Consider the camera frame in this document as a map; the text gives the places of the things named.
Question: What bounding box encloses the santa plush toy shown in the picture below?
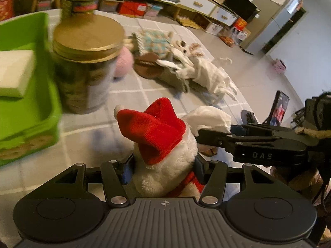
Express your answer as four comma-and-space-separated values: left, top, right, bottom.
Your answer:
114, 97, 204, 200

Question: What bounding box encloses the white rabbit plush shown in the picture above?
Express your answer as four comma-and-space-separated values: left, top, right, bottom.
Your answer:
165, 40, 238, 101

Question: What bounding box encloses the brown round plush cushion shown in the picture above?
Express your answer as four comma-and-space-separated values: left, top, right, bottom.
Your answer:
133, 53, 164, 79

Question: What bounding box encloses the doll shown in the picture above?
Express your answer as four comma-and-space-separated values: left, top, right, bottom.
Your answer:
124, 30, 173, 58

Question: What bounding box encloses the white foam block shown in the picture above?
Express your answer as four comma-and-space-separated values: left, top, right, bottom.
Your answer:
1, 50, 36, 98

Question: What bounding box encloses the green plastic bin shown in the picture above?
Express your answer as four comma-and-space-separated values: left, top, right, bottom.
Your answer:
1, 12, 62, 166

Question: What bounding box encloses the pink plush ball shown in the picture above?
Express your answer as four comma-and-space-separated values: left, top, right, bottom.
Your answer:
114, 46, 134, 78

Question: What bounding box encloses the red box under cabinet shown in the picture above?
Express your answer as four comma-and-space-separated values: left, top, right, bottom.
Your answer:
117, 1, 148, 17

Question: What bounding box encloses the green tin can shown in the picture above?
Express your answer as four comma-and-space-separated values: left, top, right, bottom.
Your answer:
61, 0, 100, 21

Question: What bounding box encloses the red cylindrical bucket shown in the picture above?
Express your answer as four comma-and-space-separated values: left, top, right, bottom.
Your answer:
0, 0, 15, 21

